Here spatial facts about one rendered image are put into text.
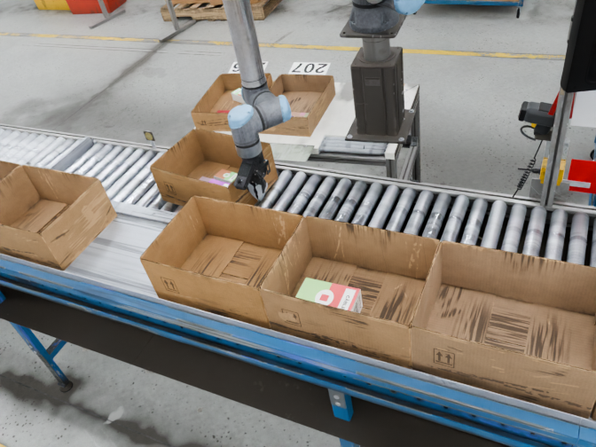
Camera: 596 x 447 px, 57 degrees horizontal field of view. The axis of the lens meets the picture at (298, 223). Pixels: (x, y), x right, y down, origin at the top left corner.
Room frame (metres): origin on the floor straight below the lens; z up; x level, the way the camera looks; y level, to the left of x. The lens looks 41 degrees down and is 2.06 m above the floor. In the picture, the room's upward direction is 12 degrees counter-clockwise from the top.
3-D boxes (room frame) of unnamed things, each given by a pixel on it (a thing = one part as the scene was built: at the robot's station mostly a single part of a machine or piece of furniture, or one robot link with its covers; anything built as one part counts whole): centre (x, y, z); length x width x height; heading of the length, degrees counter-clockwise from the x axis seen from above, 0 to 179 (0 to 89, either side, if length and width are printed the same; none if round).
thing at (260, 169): (1.67, 0.11, 0.94); 0.09 x 0.08 x 0.12; 148
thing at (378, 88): (2.05, -0.45, 0.91); 0.26 x 0.26 x 0.33; 63
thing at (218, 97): (2.46, 0.18, 0.80); 0.38 x 0.28 x 0.10; 156
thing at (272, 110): (1.71, 0.01, 1.12); 0.12 x 0.12 x 0.09; 20
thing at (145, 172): (2.02, 0.68, 0.72); 0.52 x 0.05 x 0.05; 148
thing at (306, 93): (2.31, -0.10, 0.80); 0.38 x 0.28 x 0.10; 152
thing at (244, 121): (1.66, 0.11, 1.11); 0.10 x 0.09 x 0.12; 110
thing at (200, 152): (1.83, 0.28, 0.83); 0.39 x 0.29 x 0.17; 51
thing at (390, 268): (0.98, -0.11, 0.96); 0.39 x 0.29 x 0.17; 58
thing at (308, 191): (1.60, 0.02, 0.72); 0.52 x 0.05 x 0.05; 148
